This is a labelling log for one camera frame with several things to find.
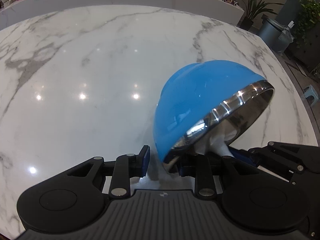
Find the blue steel bowl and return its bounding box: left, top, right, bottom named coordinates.
left=153, top=60, right=275, bottom=173

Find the small blue stool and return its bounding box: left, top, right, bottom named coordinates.
left=303, top=85, right=319, bottom=107

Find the grey trash bin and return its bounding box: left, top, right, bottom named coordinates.
left=258, top=18, right=285, bottom=48

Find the potted green plant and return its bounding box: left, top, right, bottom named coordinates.
left=240, top=0, right=284, bottom=30

